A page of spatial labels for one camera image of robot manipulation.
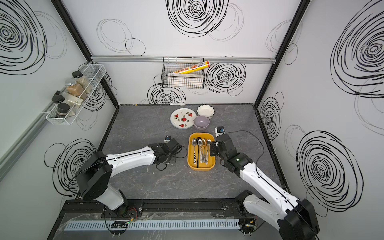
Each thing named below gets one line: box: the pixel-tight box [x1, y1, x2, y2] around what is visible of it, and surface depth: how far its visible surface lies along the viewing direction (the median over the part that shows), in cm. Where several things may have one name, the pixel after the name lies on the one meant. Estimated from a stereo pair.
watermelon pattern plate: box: [170, 108, 197, 130], surface depth 114 cm
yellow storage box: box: [187, 132, 216, 171], surface depth 91 cm
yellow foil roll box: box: [173, 60, 211, 74], surface depth 91 cm
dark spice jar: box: [51, 94, 66, 109], surface depth 64 cm
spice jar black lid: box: [71, 71, 92, 93], surface depth 76 cm
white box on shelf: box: [62, 92, 84, 117], surface depth 72 cm
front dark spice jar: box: [57, 103, 70, 118], surface depth 64 cm
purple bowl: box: [193, 115, 210, 131], surface depth 106 cm
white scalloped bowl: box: [196, 104, 215, 120], surface depth 117 cm
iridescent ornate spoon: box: [202, 138, 207, 163], surface depth 98 cm
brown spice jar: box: [64, 78, 84, 96], surface depth 72 cm
